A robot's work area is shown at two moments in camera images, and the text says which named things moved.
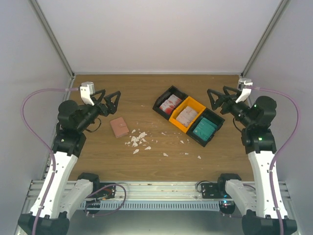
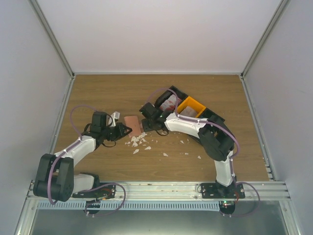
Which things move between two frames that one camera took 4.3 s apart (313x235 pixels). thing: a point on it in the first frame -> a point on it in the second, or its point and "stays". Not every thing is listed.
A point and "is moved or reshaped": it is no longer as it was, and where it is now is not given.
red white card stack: (169, 104) stays
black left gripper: (112, 108) -> (121, 127)
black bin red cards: (167, 101) stays
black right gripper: (221, 97) -> (146, 128)
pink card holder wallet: (119, 127) is moved or reshaped
